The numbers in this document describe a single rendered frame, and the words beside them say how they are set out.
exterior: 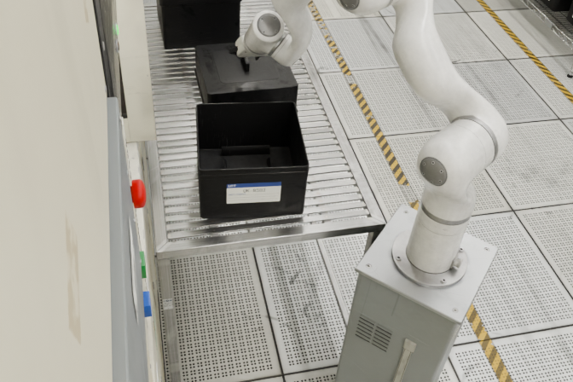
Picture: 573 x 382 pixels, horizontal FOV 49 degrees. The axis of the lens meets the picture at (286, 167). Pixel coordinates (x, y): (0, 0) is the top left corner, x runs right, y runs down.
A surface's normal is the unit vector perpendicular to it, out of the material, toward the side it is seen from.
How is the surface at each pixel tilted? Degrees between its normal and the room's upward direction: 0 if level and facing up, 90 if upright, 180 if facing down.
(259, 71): 0
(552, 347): 0
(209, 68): 0
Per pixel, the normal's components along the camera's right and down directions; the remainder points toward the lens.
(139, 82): 0.22, 0.66
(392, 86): 0.07, -0.74
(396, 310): -0.54, 0.54
